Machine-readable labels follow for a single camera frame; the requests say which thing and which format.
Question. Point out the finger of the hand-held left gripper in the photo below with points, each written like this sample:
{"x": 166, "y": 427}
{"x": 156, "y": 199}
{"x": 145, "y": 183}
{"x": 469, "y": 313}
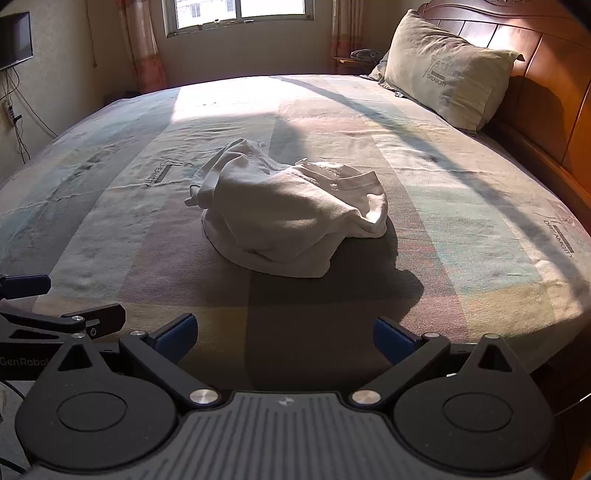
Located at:
{"x": 27, "y": 284}
{"x": 106, "y": 318}

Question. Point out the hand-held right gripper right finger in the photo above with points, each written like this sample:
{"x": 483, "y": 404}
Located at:
{"x": 392, "y": 341}

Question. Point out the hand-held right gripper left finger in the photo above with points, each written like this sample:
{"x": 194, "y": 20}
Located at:
{"x": 178, "y": 337}

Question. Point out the white printed t-shirt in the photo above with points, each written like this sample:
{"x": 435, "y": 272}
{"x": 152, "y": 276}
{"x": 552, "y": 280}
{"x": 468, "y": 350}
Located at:
{"x": 277, "y": 212}

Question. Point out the bed with pastel sheet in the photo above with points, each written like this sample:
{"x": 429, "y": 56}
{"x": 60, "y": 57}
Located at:
{"x": 115, "y": 207}

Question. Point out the white power strip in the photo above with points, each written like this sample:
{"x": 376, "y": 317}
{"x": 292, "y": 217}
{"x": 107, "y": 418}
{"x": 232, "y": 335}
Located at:
{"x": 9, "y": 113}

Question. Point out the pink patterned curtain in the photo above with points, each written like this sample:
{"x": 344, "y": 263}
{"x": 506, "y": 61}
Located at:
{"x": 341, "y": 32}
{"x": 143, "y": 46}

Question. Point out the grey pillow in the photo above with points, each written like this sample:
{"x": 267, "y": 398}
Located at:
{"x": 379, "y": 69}

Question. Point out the large beige pillow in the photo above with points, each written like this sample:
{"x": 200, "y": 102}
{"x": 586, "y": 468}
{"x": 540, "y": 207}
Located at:
{"x": 443, "y": 69}

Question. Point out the wooden nightstand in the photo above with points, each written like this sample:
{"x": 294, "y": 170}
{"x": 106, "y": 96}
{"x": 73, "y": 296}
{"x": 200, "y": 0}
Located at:
{"x": 351, "y": 64}

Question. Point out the grey bundled cloth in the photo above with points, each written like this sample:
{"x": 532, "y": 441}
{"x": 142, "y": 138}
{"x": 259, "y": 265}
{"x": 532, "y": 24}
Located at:
{"x": 364, "y": 55}

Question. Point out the wooden headboard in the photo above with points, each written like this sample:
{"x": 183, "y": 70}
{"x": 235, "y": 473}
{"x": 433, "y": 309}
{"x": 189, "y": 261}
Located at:
{"x": 545, "y": 69}

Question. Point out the window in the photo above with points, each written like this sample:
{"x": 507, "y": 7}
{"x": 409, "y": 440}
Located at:
{"x": 207, "y": 11}

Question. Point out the black wall television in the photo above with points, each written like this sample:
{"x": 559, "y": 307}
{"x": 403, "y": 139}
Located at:
{"x": 16, "y": 39}

